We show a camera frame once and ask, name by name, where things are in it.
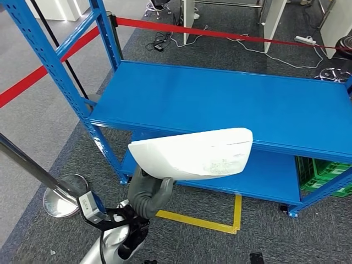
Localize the green plastic crate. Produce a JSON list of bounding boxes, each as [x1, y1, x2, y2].
[[295, 156, 352, 198]]

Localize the white power strip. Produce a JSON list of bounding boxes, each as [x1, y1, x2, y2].
[[294, 35, 316, 46]]

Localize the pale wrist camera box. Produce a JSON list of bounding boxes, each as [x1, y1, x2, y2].
[[77, 190, 110, 225]]

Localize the white display platform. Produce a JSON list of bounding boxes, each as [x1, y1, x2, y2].
[[26, 0, 91, 21]]

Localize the grey metal frame leg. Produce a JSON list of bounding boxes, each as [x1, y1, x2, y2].
[[317, 0, 338, 30]]

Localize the blue metal shelf rack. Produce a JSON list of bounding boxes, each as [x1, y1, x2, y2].
[[0, 0, 352, 218]]

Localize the black seat chrome stool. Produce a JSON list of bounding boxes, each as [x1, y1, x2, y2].
[[315, 35, 352, 84], [144, 0, 171, 20]]

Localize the black power adapter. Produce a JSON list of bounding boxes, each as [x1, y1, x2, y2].
[[145, 31, 172, 52]]

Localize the chrome stanchion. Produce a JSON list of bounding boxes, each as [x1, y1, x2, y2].
[[0, 132, 89, 219]]

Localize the red barrier belt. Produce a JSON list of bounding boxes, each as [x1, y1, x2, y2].
[[0, 26, 100, 109], [116, 16, 352, 52]]

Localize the black pole grey base stanchion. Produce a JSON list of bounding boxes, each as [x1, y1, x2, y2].
[[29, 0, 101, 106]]

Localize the white desk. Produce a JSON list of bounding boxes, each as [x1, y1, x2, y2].
[[183, 0, 288, 53]]

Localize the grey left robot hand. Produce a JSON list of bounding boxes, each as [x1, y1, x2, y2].
[[127, 166, 174, 220]]

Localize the white plastic car part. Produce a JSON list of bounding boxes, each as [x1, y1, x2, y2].
[[128, 127, 254, 182]]

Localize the white floor cable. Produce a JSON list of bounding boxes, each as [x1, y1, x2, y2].
[[170, 24, 325, 70]]

